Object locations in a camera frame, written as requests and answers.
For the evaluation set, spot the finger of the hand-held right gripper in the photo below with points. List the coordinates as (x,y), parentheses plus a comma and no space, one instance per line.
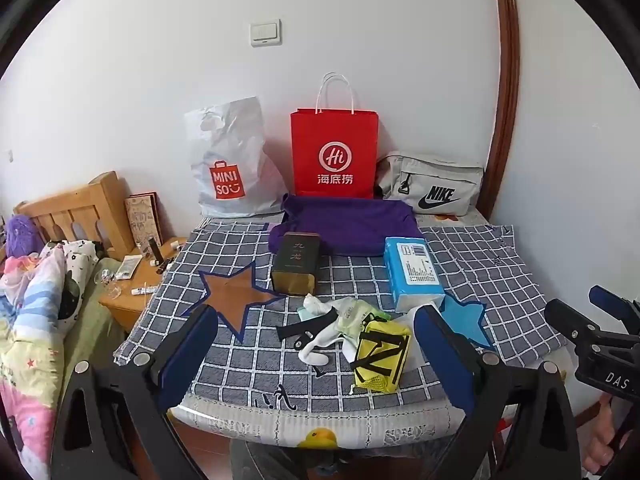
(606,301)
(567,319)

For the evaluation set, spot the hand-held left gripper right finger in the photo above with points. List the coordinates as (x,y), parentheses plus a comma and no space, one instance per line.
(440,355)

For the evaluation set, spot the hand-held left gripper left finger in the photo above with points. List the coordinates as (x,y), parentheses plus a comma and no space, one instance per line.
(190,355)

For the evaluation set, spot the white cloth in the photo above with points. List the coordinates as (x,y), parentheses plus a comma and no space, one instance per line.
(416,340)

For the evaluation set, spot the yellow black-patterned sock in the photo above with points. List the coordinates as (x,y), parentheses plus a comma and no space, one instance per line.
(380,360)

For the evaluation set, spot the green tissue pack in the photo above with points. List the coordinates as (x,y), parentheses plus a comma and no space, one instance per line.
(355,317)

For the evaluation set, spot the black sock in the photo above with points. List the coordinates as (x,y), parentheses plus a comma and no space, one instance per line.
(300,331)

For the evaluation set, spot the mint green sock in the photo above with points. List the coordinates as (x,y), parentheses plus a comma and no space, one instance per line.
(303,314)

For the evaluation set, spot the white sock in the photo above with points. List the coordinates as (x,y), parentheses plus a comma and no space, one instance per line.
(320,345)

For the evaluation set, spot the person's right hand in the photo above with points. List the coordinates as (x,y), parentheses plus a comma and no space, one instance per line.
(597,435)

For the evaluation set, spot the grey checkered star-patch blanket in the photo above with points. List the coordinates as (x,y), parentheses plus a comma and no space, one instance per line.
(240,360)

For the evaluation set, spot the blue tissue pack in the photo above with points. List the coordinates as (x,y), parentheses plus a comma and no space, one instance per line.
(412,280)

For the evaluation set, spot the small white tube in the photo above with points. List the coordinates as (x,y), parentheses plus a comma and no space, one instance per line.
(142,290)

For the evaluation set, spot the wooden nightstand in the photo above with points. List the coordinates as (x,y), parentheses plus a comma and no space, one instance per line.
(145,272)

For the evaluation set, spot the light green bed sheet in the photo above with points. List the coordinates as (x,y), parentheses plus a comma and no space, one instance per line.
(95,330)

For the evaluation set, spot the dark small bottle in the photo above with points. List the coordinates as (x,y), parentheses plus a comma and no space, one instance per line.
(156,255)

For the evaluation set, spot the clear glass container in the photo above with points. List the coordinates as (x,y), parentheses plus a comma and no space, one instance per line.
(110,284)

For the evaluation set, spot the dark green tin box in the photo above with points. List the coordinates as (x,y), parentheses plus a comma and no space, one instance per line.
(295,260)

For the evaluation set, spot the brown illustrated book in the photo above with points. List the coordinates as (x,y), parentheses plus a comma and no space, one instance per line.
(142,220)

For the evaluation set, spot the white black-spotted pillow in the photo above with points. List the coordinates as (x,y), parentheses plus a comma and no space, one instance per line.
(75,260)

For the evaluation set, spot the purple towel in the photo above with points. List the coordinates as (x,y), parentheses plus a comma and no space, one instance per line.
(350,225)

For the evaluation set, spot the colourful floral quilt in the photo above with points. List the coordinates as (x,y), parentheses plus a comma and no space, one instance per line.
(30,320)

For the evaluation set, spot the grey waist bag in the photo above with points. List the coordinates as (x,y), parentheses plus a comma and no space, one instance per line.
(430,175)

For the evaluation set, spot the wooden bed headboard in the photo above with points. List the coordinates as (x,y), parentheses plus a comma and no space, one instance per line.
(100,195)

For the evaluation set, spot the purple plush toy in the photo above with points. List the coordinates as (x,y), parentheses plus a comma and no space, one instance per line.
(22,235)

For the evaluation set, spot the white plastic shopping bag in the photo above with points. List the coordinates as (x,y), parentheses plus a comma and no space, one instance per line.
(235,140)

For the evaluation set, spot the red paper carrier bag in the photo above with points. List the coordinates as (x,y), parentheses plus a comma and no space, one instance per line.
(335,135)

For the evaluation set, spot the brown wooden door frame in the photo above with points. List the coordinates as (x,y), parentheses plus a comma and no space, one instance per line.
(505,85)

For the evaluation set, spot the white wall light switch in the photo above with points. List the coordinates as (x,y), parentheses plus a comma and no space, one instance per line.
(265,32)

